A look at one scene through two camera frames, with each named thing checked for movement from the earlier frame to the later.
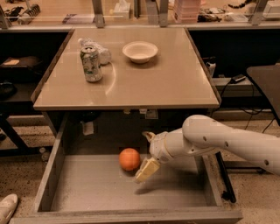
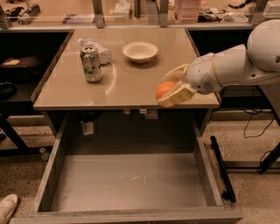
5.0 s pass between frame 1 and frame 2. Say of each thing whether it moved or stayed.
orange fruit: moved
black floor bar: stayed
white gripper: moved
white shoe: stayed
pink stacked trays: stayed
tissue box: stayed
